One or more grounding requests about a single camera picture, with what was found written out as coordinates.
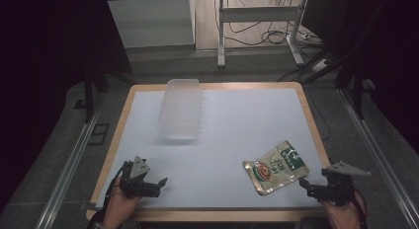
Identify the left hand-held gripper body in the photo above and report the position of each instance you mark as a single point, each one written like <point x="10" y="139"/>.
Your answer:
<point x="138" y="169"/>

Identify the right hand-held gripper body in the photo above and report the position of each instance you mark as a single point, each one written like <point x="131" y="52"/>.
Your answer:
<point x="339" y="183"/>

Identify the person's right hand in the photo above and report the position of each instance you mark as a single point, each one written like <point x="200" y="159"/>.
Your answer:
<point x="342" y="215"/>

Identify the person's left hand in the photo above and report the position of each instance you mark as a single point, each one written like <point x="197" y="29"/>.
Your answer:
<point x="118" y="204"/>

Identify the green and gold food packet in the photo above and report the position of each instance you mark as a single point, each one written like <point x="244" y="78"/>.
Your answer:
<point x="275" y="168"/>

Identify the clear plastic container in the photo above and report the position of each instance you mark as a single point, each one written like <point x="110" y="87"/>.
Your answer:
<point x="181" y="107"/>

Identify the black metal stand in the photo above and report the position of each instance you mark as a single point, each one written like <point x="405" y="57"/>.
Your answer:
<point x="358" y="91"/>
<point x="89" y="94"/>

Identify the white power strip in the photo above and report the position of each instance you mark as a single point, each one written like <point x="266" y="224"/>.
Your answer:
<point x="321" y="65"/>

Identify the metal floor rail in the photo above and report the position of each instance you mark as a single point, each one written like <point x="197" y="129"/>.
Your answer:
<point x="378" y="156"/>
<point x="66" y="176"/>

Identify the black floor bracket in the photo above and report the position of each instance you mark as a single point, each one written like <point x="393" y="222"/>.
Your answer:
<point x="99" y="133"/>

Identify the white metal desk frame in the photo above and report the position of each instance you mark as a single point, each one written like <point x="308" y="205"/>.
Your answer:
<point x="260" y="14"/>

